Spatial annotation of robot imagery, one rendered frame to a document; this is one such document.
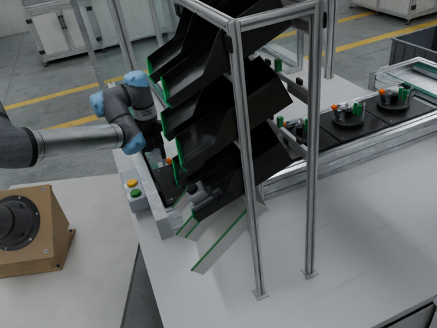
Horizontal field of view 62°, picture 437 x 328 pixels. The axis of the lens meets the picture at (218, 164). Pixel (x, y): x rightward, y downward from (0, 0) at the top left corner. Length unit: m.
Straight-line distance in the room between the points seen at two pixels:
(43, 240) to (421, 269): 1.22
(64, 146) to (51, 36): 5.60
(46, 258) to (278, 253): 0.78
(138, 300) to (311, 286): 1.35
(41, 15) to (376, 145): 5.60
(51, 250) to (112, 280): 0.24
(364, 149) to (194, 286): 0.88
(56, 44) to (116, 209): 5.18
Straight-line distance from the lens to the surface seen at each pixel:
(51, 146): 0.97
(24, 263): 1.46
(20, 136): 0.93
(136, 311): 2.30
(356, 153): 1.58
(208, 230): 1.12
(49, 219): 1.40
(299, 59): 2.46
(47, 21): 6.49
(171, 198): 1.35
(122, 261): 1.36
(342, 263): 1.25
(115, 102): 1.16
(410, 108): 1.85
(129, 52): 2.29
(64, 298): 1.36
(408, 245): 1.35
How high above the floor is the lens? 1.84
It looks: 36 degrees down
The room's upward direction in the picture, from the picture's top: 9 degrees counter-clockwise
